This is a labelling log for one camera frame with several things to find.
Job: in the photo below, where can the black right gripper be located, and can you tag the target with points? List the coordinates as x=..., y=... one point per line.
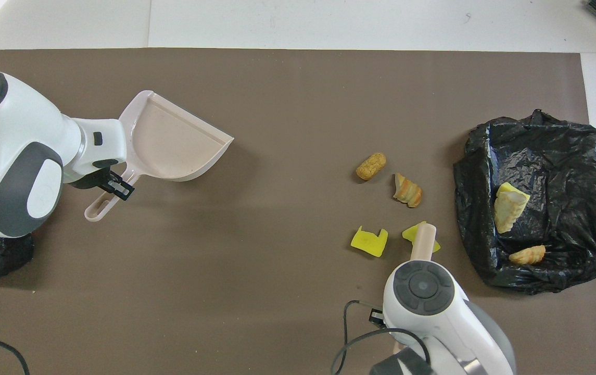
x=377, y=317

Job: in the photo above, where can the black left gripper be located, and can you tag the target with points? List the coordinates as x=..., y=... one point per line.
x=94, y=176

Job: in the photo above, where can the beige plastic dustpan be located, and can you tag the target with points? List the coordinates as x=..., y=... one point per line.
x=173, y=146

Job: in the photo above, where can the notched yellow sponge piece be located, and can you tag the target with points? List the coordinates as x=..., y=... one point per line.
x=369, y=243

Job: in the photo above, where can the beige hand brush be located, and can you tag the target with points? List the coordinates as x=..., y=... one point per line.
x=423, y=242

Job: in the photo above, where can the striped brown croissant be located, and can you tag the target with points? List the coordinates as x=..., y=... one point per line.
x=407, y=191

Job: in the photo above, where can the brown cork-like nugget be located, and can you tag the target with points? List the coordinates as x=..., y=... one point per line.
x=371, y=166

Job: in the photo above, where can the pale bread chunk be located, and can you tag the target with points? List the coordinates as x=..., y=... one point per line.
x=508, y=211

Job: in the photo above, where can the small yellow sponge piece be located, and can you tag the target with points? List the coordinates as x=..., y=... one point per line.
x=511, y=187

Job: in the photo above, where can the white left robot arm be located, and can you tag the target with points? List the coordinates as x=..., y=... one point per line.
x=16, y=151

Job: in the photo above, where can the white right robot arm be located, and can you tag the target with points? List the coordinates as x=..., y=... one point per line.
x=433, y=307

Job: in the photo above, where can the open black bag lined bin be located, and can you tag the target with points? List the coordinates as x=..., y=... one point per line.
x=563, y=172

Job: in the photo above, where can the brown table mat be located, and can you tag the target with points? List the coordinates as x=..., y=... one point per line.
x=277, y=234

